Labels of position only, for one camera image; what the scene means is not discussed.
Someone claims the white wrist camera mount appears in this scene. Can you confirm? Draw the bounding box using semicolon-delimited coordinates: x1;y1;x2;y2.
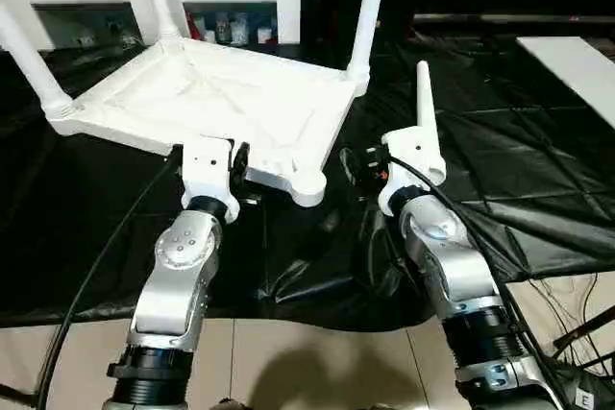
377;125;449;218
180;135;238;226

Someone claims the white plastic table top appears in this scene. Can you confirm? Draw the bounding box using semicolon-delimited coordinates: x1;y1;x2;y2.
45;37;372;208

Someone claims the black metal table leg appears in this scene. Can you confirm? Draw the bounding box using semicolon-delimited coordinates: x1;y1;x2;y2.
0;381;39;408

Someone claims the white board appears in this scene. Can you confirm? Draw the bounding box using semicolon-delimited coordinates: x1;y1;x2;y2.
516;36;615;131

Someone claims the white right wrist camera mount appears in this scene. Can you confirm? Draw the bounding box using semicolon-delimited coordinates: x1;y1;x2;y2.
377;125;449;218

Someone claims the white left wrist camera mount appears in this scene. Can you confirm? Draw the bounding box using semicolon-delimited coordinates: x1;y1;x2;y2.
180;135;238;226

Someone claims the black plastic mat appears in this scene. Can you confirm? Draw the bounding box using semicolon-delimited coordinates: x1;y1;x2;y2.
0;36;615;332

